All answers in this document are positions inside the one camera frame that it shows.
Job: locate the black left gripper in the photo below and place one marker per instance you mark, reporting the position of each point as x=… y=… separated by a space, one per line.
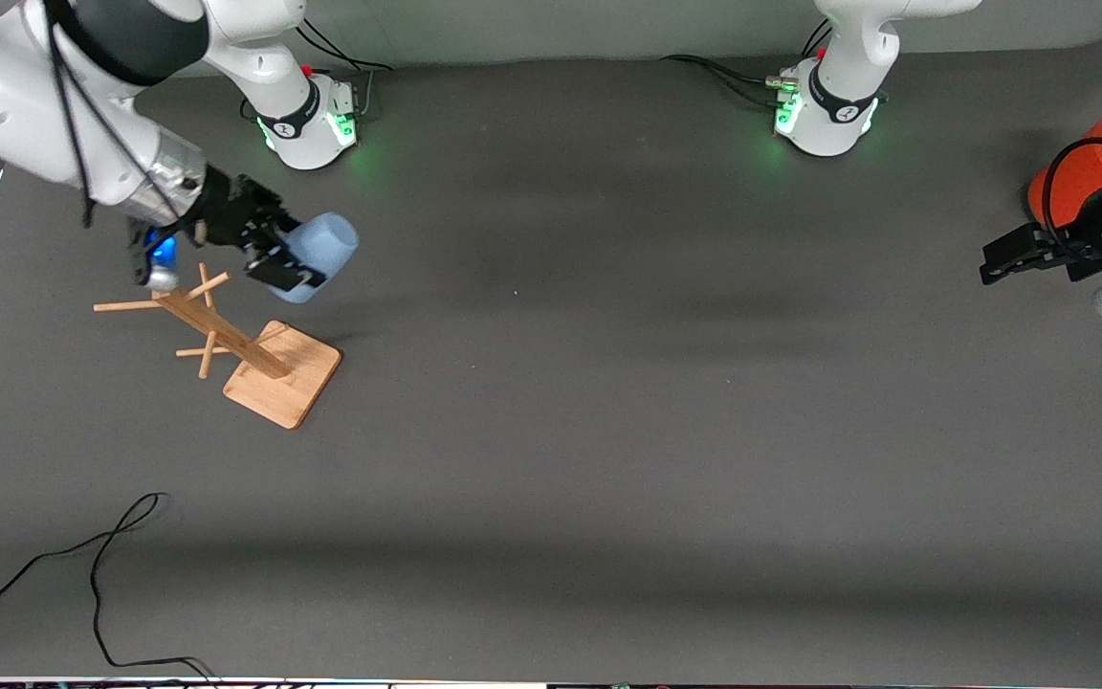
x=1079 y=255

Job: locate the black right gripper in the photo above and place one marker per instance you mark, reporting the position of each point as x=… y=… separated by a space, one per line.
x=229 y=211

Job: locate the light blue plastic cup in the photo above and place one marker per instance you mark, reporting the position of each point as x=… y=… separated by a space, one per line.
x=326 y=244

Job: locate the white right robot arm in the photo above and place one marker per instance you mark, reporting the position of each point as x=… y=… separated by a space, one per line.
x=6 y=96

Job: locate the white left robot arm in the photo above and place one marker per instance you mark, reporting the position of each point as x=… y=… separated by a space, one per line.
x=824 y=134

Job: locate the orange cylinder with grey lid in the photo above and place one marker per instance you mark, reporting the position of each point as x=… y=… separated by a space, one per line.
x=1072 y=182

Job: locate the wooden mug tree stand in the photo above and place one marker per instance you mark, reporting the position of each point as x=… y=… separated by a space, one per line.
x=283 y=383

